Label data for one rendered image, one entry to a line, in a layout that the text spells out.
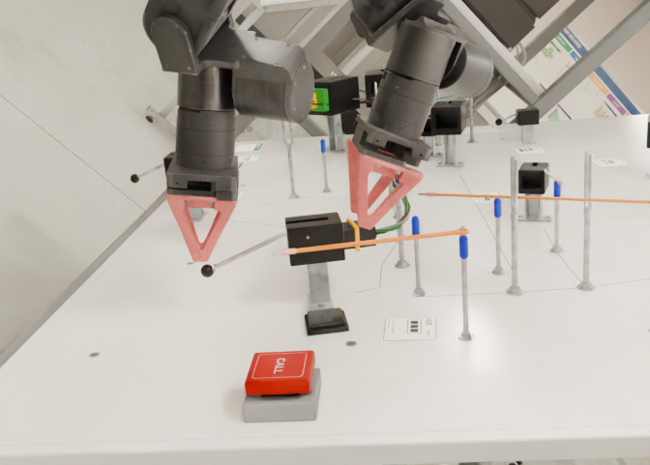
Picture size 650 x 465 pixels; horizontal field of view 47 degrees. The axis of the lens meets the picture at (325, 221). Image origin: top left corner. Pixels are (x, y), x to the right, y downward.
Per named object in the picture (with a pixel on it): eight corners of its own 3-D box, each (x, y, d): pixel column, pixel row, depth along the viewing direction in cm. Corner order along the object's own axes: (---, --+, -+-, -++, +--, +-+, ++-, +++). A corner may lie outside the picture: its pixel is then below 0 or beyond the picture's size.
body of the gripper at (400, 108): (406, 148, 82) (429, 83, 81) (427, 167, 73) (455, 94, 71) (350, 130, 81) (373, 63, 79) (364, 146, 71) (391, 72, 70)
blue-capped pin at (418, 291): (410, 292, 80) (406, 215, 77) (424, 290, 80) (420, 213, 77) (413, 298, 78) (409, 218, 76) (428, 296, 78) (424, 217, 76)
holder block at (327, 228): (288, 252, 80) (284, 217, 78) (340, 247, 80) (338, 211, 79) (290, 267, 76) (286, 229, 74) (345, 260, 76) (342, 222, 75)
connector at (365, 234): (326, 242, 79) (324, 224, 78) (369, 236, 80) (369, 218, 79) (332, 251, 76) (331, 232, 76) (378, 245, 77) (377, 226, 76)
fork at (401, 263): (395, 270, 86) (388, 148, 82) (392, 264, 88) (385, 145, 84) (412, 268, 86) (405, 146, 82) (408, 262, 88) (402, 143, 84)
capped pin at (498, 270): (503, 276, 82) (502, 199, 79) (489, 274, 82) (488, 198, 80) (507, 271, 83) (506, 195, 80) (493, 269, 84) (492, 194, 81)
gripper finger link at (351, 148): (382, 217, 84) (411, 137, 82) (394, 236, 77) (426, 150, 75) (325, 199, 83) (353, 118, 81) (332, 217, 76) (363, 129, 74)
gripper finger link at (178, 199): (234, 247, 81) (239, 162, 78) (234, 271, 74) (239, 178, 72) (170, 245, 80) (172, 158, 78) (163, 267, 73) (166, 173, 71)
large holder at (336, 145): (388, 139, 158) (383, 70, 154) (335, 157, 145) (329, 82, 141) (362, 137, 162) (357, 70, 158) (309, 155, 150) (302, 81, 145)
